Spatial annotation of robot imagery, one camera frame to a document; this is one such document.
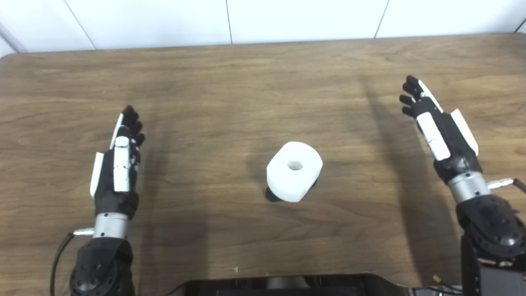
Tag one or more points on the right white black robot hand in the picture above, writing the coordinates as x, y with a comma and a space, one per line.
452, 144

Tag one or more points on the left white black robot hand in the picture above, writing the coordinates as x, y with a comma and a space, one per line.
117, 181

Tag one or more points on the black plastic holder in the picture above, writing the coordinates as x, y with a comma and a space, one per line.
272, 196

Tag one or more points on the round white plastic piece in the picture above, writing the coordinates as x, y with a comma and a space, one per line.
287, 181

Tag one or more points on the black robot torso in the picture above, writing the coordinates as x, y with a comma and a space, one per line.
287, 287

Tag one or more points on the grey wall corner trim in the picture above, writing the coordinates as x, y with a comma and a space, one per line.
8, 40

